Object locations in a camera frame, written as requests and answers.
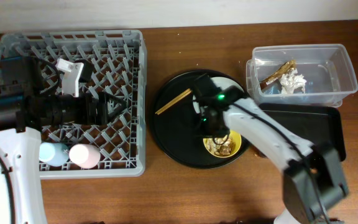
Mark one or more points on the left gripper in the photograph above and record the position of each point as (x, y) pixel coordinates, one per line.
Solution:
(89, 117)

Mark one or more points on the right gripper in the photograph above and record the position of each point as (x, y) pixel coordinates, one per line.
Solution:
(203, 129)

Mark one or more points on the pink cup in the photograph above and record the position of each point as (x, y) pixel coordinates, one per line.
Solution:
(85, 155)

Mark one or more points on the blue cup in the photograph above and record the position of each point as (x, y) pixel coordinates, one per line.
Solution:
(53, 154)

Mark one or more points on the white tissue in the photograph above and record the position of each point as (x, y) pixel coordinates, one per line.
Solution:
(292, 82)

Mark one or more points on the gold snack wrapper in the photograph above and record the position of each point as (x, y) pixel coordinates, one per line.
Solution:
(276, 75)

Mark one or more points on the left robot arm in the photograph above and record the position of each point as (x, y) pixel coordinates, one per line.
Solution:
(22, 117)

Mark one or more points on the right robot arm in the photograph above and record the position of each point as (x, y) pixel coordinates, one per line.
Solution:
(313, 178)

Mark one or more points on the grey plastic dishwasher rack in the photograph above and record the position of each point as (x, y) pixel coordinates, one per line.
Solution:
(119, 58)

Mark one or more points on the yellow bowl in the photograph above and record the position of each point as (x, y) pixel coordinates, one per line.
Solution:
(238, 141)

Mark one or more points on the food scraps in bowl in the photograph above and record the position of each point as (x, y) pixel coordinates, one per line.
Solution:
(222, 147)

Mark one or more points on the round black tray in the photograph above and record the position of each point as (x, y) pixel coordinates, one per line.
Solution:
(174, 131)

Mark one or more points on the grey plate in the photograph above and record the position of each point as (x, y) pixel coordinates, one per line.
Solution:
(225, 82)

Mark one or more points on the black rectangular tray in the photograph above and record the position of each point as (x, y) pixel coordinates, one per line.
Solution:
(318, 124)

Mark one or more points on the clear plastic bin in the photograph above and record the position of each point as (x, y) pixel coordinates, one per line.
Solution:
(327, 69)

